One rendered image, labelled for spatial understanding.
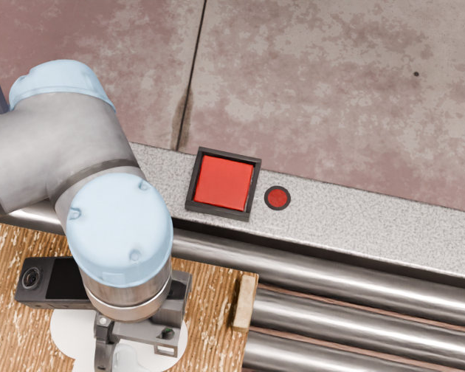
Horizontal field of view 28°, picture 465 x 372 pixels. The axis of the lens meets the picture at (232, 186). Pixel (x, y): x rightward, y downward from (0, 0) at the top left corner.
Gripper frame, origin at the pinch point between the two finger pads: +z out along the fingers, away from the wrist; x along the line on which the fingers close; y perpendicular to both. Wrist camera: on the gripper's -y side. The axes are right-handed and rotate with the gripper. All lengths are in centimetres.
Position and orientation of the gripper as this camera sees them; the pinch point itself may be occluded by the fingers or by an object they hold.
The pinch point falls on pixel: (118, 330)
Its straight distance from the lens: 100.9
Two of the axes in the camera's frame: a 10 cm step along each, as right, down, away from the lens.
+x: 1.9, -9.0, 3.9
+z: -0.5, 3.9, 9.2
